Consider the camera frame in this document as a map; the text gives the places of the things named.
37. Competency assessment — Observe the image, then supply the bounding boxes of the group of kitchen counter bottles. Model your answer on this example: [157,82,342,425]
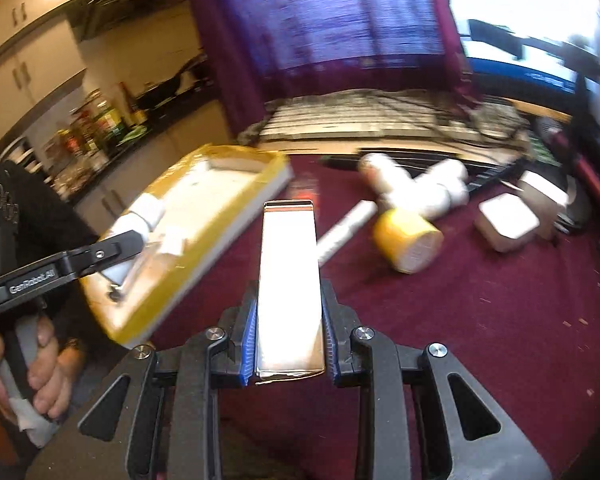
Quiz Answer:
[42,87,153,166]

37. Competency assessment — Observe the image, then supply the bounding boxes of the tall white carton box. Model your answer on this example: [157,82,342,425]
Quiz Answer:
[252,200,327,387]

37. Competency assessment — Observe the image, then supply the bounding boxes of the white square box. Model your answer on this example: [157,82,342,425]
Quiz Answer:
[517,170,570,239]
[475,192,541,254]

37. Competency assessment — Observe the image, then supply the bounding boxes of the cream kitchen base cabinets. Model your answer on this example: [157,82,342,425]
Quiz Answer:
[74,100,233,222]

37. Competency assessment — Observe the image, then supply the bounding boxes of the cream kitchen wall cabinets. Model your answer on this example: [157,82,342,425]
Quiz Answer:
[0,0,183,148]

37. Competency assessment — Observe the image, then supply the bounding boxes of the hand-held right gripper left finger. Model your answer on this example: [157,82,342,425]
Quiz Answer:
[30,282,259,480]

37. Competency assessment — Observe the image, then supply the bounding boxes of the white plastic tube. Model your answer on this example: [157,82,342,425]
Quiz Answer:
[102,194,167,286]

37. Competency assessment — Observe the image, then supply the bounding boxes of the white plastic bottle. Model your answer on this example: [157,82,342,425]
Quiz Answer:
[358,152,411,206]
[405,159,470,220]

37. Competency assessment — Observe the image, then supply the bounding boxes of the small white paper packet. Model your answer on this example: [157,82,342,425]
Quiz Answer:
[154,226,192,257]

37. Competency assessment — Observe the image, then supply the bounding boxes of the computer monitor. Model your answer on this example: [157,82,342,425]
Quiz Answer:
[449,0,600,107]

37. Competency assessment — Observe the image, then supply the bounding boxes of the white marker pen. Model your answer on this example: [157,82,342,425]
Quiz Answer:
[316,200,379,264]

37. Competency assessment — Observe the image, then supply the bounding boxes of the yellow round container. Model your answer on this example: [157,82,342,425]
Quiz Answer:
[372,207,444,275]

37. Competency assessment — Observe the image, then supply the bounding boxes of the computer keyboard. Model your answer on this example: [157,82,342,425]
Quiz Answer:
[256,89,533,157]

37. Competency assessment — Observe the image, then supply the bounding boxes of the yellow taped cardboard tray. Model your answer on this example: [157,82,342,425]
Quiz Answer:
[79,144,295,350]

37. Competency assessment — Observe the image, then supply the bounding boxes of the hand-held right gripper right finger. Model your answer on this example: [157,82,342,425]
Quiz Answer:
[320,284,552,480]

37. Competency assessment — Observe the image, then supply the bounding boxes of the person's left hand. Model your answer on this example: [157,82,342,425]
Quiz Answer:
[0,310,87,423]

